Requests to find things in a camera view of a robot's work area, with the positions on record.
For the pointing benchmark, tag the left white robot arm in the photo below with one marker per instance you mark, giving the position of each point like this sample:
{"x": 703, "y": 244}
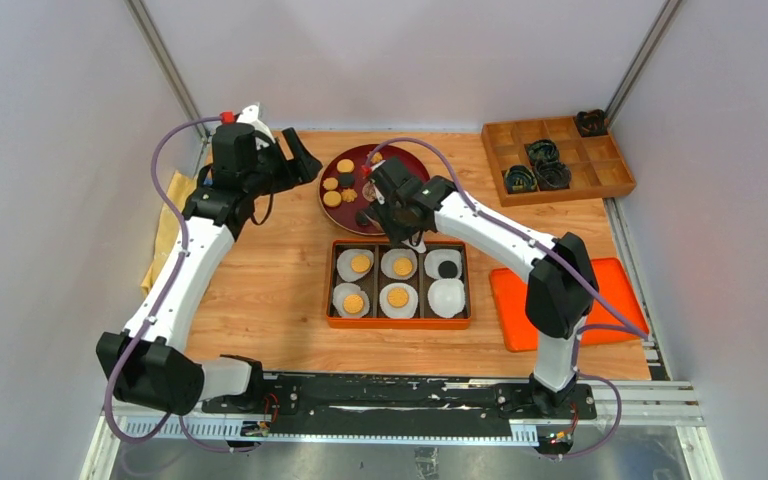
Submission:
{"x": 145, "y": 363}

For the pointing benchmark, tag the white paper cup bottom middle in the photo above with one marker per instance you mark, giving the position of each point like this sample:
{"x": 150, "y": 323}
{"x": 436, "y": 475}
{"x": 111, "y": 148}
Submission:
{"x": 406, "y": 312}

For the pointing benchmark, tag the black paper cup corner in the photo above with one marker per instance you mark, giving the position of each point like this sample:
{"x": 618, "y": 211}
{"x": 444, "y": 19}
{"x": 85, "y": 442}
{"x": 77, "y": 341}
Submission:
{"x": 591, "y": 123}

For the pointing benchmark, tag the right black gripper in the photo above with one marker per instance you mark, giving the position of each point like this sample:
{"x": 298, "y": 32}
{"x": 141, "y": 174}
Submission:
{"x": 381, "y": 214}

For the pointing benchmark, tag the white paper cup top left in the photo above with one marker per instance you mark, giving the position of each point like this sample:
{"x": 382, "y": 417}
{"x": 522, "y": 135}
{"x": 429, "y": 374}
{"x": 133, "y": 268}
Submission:
{"x": 343, "y": 264}

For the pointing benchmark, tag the yellow round cookie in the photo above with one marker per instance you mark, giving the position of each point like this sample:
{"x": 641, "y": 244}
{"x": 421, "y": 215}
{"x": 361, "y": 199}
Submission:
{"x": 354, "y": 304}
{"x": 332, "y": 199}
{"x": 398, "y": 297}
{"x": 403, "y": 267}
{"x": 360, "y": 264}

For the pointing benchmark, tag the white paper cup bottom right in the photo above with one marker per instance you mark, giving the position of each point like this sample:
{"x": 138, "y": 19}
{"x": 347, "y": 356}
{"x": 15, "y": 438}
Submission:
{"x": 447, "y": 297}

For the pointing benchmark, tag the orange box lid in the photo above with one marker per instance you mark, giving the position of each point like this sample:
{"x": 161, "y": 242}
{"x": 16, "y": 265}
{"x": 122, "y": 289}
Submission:
{"x": 509, "y": 295}

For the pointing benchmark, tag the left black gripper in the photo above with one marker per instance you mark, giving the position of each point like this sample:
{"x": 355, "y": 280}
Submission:
{"x": 301, "y": 169}

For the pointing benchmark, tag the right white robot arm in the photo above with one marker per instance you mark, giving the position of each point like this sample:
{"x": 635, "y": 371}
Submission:
{"x": 556, "y": 271}

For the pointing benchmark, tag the white paper cup top middle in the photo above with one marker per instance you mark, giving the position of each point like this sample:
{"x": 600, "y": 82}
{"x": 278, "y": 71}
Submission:
{"x": 391, "y": 255}

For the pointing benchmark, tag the yellow flower cookie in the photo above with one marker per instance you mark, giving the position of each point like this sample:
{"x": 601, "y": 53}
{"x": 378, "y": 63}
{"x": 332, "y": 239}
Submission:
{"x": 348, "y": 195}

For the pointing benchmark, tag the white paper cup bottom left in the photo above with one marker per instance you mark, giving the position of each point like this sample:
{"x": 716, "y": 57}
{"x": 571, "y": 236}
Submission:
{"x": 341, "y": 291}

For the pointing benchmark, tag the black sandwich cookie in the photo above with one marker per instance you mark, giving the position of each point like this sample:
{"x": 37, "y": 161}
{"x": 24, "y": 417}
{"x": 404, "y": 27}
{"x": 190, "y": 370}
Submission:
{"x": 448, "y": 269}
{"x": 361, "y": 219}
{"x": 346, "y": 180}

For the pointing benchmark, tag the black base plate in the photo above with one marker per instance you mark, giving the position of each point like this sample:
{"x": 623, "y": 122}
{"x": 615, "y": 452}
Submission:
{"x": 381, "y": 406}

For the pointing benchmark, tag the wooden compartment organizer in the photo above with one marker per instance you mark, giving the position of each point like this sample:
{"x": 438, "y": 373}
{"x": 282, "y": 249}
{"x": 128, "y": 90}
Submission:
{"x": 597, "y": 165}

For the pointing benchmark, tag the white paper cup top right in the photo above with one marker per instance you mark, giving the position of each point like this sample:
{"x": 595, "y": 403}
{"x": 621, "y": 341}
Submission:
{"x": 434, "y": 257}

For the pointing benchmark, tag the dark red round plate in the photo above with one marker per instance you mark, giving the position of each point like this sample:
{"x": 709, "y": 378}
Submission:
{"x": 350, "y": 161}

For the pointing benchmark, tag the black paper cup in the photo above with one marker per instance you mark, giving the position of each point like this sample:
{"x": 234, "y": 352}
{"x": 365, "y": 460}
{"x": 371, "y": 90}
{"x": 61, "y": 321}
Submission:
{"x": 552, "y": 175}
{"x": 519, "y": 179}
{"x": 541, "y": 151}

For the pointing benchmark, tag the white paper cup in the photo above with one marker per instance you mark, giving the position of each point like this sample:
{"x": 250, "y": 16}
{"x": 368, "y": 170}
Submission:
{"x": 406, "y": 312}
{"x": 447, "y": 297}
{"x": 343, "y": 264}
{"x": 341, "y": 291}
{"x": 434, "y": 257}
{"x": 391, "y": 255}

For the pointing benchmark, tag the yellow cloth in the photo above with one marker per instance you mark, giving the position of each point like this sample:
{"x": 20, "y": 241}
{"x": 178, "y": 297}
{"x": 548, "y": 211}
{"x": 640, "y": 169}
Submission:
{"x": 178, "y": 190}

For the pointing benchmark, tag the orange compartment box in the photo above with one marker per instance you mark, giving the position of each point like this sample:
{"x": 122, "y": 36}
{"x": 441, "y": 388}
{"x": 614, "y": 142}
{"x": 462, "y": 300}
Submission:
{"x": 380, "y": 286}

